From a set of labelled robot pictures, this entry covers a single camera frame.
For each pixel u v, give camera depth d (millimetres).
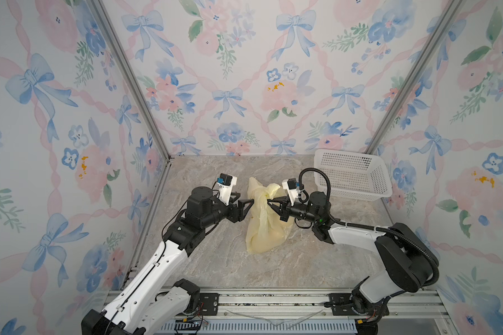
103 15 700
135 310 397
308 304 756
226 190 625
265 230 741
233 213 626
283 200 733
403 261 446
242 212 630
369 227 531
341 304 747
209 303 745
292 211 729
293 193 726
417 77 855
